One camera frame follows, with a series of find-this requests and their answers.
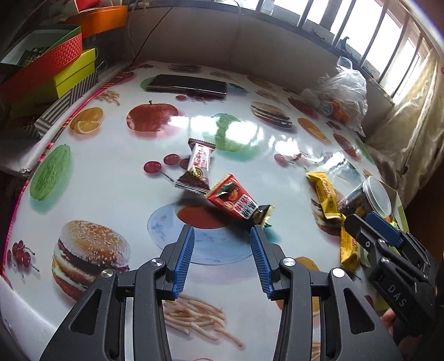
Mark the striped box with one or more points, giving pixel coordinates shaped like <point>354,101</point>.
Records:
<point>66,107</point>

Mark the person's right hand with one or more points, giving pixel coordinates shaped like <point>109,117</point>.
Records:
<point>389,321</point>

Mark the red snack packet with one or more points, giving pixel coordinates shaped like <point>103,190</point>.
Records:
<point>230,198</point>

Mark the yellow snack packet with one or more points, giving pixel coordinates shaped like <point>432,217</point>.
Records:
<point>348,248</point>
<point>324,196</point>

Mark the black smartphone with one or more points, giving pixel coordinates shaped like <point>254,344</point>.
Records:
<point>187,85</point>

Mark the food print tablecloth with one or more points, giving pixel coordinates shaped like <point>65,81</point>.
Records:
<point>145,145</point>

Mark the barred window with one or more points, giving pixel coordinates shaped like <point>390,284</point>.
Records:
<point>347,24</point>

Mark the yellow-green box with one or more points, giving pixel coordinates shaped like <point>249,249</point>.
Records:
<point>69,74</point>

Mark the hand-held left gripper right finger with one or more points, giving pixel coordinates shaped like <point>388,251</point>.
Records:
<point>261,263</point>

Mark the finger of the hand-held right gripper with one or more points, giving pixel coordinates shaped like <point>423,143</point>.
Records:
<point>359,231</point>
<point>385,229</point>

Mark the clear plastic bag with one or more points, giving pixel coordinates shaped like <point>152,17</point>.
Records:
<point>338,93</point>

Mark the red textured box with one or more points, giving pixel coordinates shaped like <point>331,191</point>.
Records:
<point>45,66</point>

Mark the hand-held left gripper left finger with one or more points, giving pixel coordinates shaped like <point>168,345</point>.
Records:
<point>184,262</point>

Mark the clear plastic jar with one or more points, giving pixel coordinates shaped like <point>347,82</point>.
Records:
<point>367,198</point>

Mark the orange box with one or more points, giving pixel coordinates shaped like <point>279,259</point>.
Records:
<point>100,20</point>

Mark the cream patterned curtain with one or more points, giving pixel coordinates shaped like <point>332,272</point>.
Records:
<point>409,125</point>

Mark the white and brown snack packet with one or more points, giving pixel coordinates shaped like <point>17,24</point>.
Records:
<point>197,166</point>

